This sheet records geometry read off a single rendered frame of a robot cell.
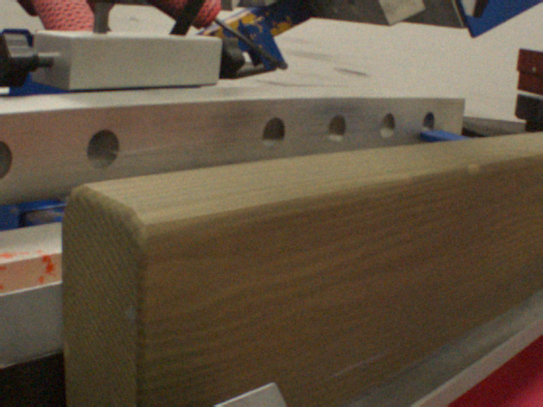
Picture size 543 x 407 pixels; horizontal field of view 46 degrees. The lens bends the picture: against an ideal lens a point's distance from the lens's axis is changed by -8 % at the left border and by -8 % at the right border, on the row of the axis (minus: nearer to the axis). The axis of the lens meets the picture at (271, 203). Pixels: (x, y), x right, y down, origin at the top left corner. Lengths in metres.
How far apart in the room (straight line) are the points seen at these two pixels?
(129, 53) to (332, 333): 0.31
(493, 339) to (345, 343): 0.09
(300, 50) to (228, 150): 2.61
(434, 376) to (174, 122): 0.25
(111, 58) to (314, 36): 2.57
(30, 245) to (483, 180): 0.19
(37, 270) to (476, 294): 0.18
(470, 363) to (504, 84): 2.28
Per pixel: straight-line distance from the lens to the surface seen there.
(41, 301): 0.16
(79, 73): 0.43
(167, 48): 0.46
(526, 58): 1.45
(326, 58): 2.94
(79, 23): 0.65
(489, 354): 0.24
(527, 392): 0.30
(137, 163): 0.40
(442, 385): 0.21
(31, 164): 0.36
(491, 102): 2.51
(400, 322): 0.20
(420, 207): 0.18
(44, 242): 0.31
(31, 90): 0.55
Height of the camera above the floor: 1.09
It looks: 16 degrees down
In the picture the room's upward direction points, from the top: 6 degrees clockwise
